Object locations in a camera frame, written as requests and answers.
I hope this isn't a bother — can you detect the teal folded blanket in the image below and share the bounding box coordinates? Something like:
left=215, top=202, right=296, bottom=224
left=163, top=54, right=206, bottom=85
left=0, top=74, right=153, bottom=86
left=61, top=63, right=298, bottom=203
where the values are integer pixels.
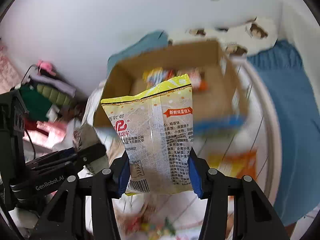
left=107, top=30, right=168, bottom=76

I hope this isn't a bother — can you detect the blue bed sheet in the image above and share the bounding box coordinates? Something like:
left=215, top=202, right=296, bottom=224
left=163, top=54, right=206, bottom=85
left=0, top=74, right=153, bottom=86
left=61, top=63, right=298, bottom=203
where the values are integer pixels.
left=248, top=40, right=319, bottom=225

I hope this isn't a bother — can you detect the instant noodle packet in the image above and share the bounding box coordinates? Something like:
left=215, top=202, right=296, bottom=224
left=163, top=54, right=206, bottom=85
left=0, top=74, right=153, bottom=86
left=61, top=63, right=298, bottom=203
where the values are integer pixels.
left=143, top=68, right=176, bottom=88

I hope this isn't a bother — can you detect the yellow panda snack bag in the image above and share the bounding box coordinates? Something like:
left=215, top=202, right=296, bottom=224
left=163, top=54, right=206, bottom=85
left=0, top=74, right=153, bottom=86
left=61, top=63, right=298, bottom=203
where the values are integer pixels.
left=100, top=74, right=194, bottom=194

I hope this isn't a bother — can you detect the colourful candy bag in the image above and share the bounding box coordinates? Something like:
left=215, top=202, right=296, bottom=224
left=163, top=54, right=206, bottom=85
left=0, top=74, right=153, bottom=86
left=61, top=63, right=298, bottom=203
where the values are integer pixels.
left=124, top=216, right=176, bottom=239

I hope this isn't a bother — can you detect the clothes rack with clothes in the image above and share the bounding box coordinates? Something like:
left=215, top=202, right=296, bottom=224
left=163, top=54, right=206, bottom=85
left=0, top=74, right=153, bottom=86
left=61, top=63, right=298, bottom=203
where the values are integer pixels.
left=0, top=60, right=83, bottom=151

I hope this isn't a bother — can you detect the cardboard milk box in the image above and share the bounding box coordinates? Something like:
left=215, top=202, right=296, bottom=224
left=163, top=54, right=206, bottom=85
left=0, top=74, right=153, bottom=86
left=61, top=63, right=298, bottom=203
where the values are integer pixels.
left=93, top=40, right=248, bottom=135

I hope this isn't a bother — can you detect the white patterned quilt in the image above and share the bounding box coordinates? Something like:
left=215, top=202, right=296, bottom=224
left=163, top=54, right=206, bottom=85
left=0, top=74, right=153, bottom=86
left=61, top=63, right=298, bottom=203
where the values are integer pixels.
left=83, top=48, right=272, bottom=239

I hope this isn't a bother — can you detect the orange panda snack packet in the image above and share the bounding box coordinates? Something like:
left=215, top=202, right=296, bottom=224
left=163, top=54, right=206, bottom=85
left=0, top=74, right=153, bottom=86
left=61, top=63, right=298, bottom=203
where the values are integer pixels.
left=185, top=68, right=208, bottom=91

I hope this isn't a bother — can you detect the bear print pillow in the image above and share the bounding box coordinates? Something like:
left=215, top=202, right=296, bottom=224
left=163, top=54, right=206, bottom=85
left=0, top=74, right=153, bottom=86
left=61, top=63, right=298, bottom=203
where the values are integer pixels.
left=168, top=17, right=278, bottom=57

